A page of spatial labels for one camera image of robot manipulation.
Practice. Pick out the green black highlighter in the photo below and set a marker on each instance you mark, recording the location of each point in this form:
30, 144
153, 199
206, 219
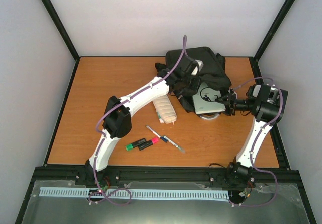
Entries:
135, 144

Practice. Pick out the black aluminium frame rail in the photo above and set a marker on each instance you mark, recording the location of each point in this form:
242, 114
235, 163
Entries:
120, 175

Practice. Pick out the silver pen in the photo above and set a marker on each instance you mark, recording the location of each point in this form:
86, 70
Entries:
176, 145

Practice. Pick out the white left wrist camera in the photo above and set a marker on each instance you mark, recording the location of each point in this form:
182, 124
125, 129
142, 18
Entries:
199, 66

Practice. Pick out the black student bag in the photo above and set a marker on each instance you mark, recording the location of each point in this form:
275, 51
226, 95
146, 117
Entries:
212, 73

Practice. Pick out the blue capped white marker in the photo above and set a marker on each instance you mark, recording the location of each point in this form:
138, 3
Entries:
156, 134

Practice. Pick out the pink black highlighter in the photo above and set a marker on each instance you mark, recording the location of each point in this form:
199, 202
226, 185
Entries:
148, 143

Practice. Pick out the beige ribbed pencil case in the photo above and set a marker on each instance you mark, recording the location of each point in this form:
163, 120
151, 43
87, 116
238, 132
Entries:
164, 107

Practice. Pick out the grey Great Gatsby book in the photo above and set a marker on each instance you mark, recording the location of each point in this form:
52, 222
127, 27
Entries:
204, 100

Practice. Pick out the light blue cable duct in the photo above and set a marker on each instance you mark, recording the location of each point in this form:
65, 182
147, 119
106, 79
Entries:
135, 194

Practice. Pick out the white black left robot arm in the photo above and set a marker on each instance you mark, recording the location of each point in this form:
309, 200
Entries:
116, 121

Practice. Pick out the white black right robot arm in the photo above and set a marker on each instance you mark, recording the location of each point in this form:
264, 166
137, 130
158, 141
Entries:
266, 103

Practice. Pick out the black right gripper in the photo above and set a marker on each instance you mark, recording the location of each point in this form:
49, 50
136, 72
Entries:
232, 100

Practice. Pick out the green white glue stick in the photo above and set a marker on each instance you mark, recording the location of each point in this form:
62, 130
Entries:
159, 117

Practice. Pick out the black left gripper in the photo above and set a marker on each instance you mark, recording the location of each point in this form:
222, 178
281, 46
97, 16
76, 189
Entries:
196, 85

